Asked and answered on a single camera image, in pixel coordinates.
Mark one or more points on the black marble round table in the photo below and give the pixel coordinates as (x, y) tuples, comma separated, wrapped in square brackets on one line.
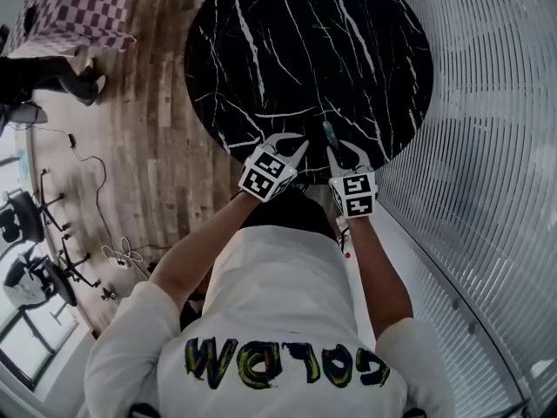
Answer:
[(304, 59)]

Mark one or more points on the person's white printed shirt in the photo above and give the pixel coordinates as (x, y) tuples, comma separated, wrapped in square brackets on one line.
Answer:
[(278, 303)]

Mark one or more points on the person's left forearm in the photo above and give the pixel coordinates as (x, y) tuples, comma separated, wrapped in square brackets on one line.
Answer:
[(200, 251)]

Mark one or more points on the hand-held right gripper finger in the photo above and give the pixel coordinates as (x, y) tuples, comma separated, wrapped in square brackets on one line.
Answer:
[(336, 166), (363, 157)]

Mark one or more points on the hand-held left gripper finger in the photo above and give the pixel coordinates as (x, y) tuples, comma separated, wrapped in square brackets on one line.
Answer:
[(280, 137), (300, 155)]

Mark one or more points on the black office chair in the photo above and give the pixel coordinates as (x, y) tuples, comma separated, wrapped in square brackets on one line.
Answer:
[(52, 277), (22, 216)]

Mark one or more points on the person's right forearm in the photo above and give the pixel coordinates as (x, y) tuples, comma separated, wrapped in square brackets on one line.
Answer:
[(378, 277)]

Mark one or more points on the white power strip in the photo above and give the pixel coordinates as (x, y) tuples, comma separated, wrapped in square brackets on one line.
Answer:
[(122, 263)]

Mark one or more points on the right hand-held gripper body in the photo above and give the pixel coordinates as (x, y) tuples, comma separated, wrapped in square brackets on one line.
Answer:
[(357, 194)]

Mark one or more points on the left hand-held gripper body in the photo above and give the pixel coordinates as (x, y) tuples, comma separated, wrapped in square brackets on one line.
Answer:
[(265, 177)]

